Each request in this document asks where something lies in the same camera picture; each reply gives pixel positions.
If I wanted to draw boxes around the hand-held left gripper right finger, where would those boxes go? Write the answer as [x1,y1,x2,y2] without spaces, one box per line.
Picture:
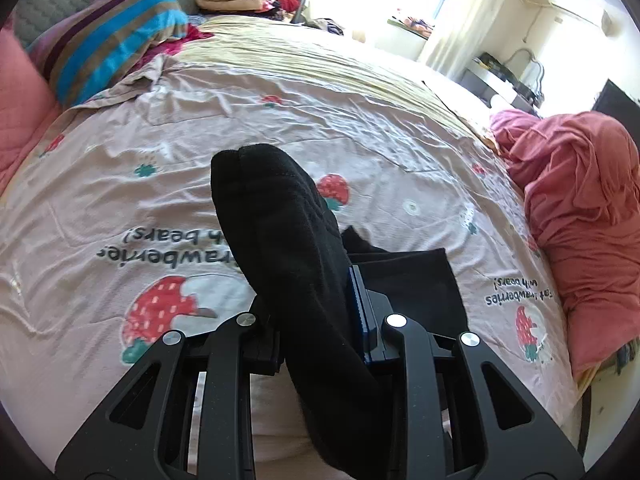
[347,264,587,480]

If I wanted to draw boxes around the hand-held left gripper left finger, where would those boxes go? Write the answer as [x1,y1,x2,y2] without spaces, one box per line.
[55,296,287,480]

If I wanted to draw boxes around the black pants with orange cuffs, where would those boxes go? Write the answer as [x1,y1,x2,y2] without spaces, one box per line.
[210,143,469,480]

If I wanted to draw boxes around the strawberry printed bed sheet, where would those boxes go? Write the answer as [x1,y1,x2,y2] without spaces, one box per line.
[0,15,597,480]

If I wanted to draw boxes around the crumpled pink cloth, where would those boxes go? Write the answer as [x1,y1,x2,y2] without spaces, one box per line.
[489,108,640,377]

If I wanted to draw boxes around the beige striped bed mat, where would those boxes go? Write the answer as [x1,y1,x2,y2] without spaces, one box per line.
[177,14,497,137]

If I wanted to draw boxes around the white desk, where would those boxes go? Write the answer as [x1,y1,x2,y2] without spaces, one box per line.
[459,66,547,117]

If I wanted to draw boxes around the windowsill clutter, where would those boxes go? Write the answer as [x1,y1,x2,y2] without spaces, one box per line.
[386,14,434,41]

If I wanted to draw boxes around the white curtain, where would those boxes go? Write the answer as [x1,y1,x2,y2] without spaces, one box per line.
[416,0,527,82]

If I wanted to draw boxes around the magenta cloth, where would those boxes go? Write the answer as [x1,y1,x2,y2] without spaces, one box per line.
[144,22,217,69]

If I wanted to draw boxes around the black monitor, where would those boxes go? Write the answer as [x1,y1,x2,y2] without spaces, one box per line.
[591,78,640,137]

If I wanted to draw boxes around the pink quilted blanket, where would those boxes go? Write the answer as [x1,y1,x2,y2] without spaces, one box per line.
[0,25,62,197]

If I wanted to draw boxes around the striped pillow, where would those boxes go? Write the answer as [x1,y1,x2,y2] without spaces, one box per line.
[26,0,191,109]

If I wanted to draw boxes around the white air conditioner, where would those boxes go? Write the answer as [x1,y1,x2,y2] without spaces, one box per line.
[546,0,614,37]

